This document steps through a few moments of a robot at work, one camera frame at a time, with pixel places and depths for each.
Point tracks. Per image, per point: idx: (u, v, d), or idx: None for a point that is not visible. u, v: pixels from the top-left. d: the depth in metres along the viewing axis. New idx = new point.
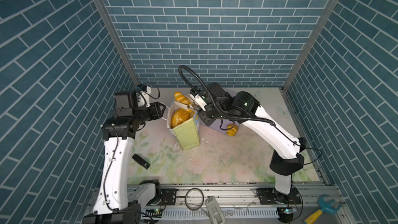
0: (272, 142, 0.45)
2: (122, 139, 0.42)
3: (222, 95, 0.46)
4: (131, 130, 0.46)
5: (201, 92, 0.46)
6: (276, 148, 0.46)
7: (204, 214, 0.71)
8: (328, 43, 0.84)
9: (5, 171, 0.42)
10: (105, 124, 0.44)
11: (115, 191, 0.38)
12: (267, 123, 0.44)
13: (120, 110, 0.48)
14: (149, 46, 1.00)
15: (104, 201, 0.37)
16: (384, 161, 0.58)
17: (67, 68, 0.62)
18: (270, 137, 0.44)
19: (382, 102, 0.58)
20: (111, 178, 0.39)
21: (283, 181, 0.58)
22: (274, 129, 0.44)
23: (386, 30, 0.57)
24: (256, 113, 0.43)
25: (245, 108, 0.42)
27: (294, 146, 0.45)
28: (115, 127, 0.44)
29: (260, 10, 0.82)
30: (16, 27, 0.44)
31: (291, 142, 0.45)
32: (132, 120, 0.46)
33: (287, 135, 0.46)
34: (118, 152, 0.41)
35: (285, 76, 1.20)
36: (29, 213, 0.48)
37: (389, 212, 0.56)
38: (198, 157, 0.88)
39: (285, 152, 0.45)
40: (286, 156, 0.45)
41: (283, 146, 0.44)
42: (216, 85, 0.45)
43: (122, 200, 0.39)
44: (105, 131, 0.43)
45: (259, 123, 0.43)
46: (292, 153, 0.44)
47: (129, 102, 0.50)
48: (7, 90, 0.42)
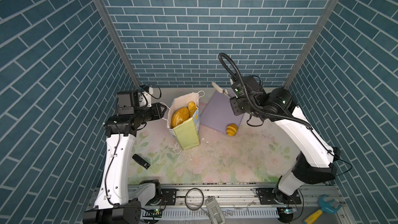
0: (304, 147, 0.42)
2: (123, 136, 0.43)
3: (257, 90, 0.44)
4: (133, 127, 0.47)
5: (235, 85, 0.44)
6: (307, 153, 0.43)
7: (204, 214, 0.71)
8: (328, 43, 0.84)
9: (5, 171, 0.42)
10: (108, 121, 0.45)
11: (117, 186, 0.39)
12: (303, 125, 0.41)
13: (122, 108, 0.50)
14: (149, 46, 1.00)
15: (105, 196, 0.37)
16: (384, 161, 0.58)
17: (67, 68, 0.62)
18: (303, 142, 0.41)
19: (382, 102, 0.58)
20: (113, 173, 0.39)
21: (294, 185, 0.57)
22: (310, 134, 0.41)
23: (386, 30, 0.57)
24: (293, 113, 0.40)
25: (282, 106, 0.39)
27: (327, 155, 0.41)
28: (117, 125, 0.45)
29: (260, 10, 0.82)
30: (16, 28, 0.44)
31: (325, 150, 0.42)
32: (134, 118, 0.47)
33: (321, 141, 0.42)
34: (120, 148, 0.42)
35: (285, 76, 1.20)
36: (28, 213, 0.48)
37: (388, 211, 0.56)
38: (198, 157, 0.88)
39: (317, 159, 0.41)
40: (316, 164, 0.42)
41: (316, 153, 0.41)
42: (251, 79, 0.43)
43: (123, 196, 0.39)
44: (107, 129, 0.44)
45: (294, 124, 0.40)
46: (325, 162, 0.40)
47: (131, 101, 0.51)
48: (7, 91, 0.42)
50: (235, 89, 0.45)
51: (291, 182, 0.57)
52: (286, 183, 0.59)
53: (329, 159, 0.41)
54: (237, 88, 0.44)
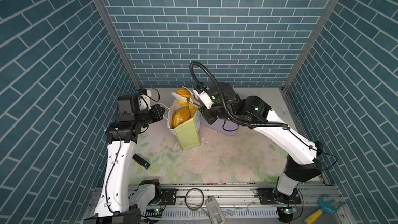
0: (286, 147, 0.44)
2: (125, 143, 0.44)
3: (233, 98, 0.45)
4: (133, 134, 0.47)
5: (211, 92, 0.43)
6: (290, 152, 0.44)
7: (205, 214, 0.71)
8: (328, 42, 0.84)
9: (5, 171, 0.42)
10: (108, 128, 0.45)
11: (117, 193, 0.38)
12: (280, 127, 0.42)
13: (122, 114, 0.50)
14: (149, 46, 1.00)
15: (107, 203, 0.37)
16: (384, 161, 0.58)
17: (67, 68, 0.62)
18: (283, 142, 0.43)
19: (382, 102, 0.58)
20: (113, 180, 0.39)
21: (290, 185, 0.57)
22: (288, 134, 0.42)
23: (386, 30, 0.57)
24: (267, 117, 0.42)
25: (256, 113, 0.41)
27: (310, 151, 0.43)
28: (119, 131, 0.45)
29: (260, 10, 0.82)
30: (16, 28, 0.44)
31: (307, 146, 0.43)
32: (135, 124, 0.48)
33: (301, 138, 0.44)
34: (121, 155, 0.43)
35: (285, 76, 1.20)
36: (28, 213, 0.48)
37: (389, 212, 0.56)
38: (198, 157, 0.88)
39: (301, 157, 0.42)
40: (301, 162, 0.43)
41: (298, 151, 0.42)
42: (227, 86, 0.42)
43: (123, 204, 0.39)
44: (109, 136, 0.44)
45: (271, 128, 0.41)
46: (309, 158, 0.42)
47: (132, 106, 0.51)
48: (7, 91, 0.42)
50: (212, 97, 0.44)
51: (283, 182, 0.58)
52: (281, 183, 0.60)
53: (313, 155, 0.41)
54: (214, 96, 0.43)
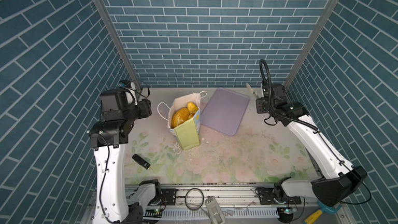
0: (312, 152, 0.45)
2: (114, 149, 0.38)
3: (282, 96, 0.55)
4: (123, 134, 0.41)
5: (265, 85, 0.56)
6: (317, 160, 0.44)
7: (205, 214, 0.71)
8: (328, 43, 0.84)
9: (4, 172, 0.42)
10: (91, 131, 0.39)
11: (113, 203, 0.36)
12: (309, 128, 0.46)
13: (108, 113, 0.43)
14: (149, 46, 1.00)
15: (104, 214, 0.35)
16: (384, 161, 0.58)
17: (67, 68, 0.62)
18: (309, 144, 0.45)
19: (382, 102, 0.58)
20: (107, 191, 0.36)
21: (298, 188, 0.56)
22: (317, 138, 0.45)
23: (386, 30, 0.57)
24: (300, 117, 0.48)
25: (291, 111, 0.49)
27: (340, 165, 0.41)
28: (105, 134, 0.39)
29: (260, 10, 0.82)
30: (16, 28, 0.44)
31: (337, 159, 0.42)
32: (123, 123, 0.42)
33: (334, 151, 0.43)
34: (112, 162, 0.38)
35: (285, 76, 1.20)
36: (28, 213, 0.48)
37: (389, 212, 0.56)
38: (198, 157, 0.88)
39: (326, 167, 0.42)
40: (327, 174, 0.42)
41: (324, 158, 0.42)
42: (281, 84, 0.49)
43: (122, 210, 0.37)
44: (93, 141, 0.38)
45: (300, 126, 0.47)
46: (333, 169, 0.40)
47: (118, 102, 0.44)
48: (7, 90, 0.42)
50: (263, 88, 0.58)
51: (295, 183, 0.57)
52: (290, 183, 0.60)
53: (341, 170, 0.40)
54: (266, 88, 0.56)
